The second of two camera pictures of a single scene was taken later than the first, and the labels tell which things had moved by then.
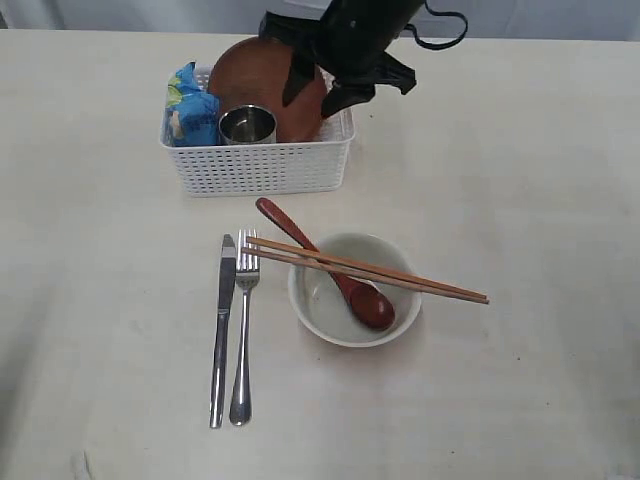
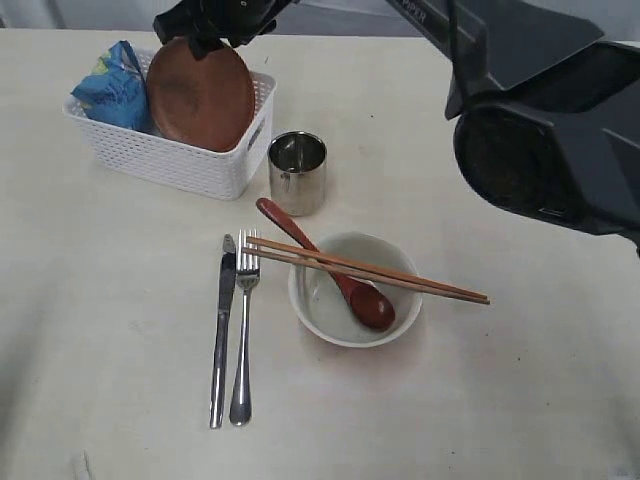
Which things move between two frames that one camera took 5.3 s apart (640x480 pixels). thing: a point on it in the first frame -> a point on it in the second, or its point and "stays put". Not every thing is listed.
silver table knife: x=225 y=293 stays put
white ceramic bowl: x=322 y=302 stays put
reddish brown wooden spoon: x=370 y=302 stays put
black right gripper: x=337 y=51 -> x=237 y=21
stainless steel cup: x=247 y=124 -> x=297 y=172
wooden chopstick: x=365 y=278 stays put
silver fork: x=247 y=269 stays put
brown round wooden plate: x=255 y=72 -> x=205 y=103
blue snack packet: x=191 y=114 -> x=116 y=91
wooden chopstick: x=362 y=267 stays put
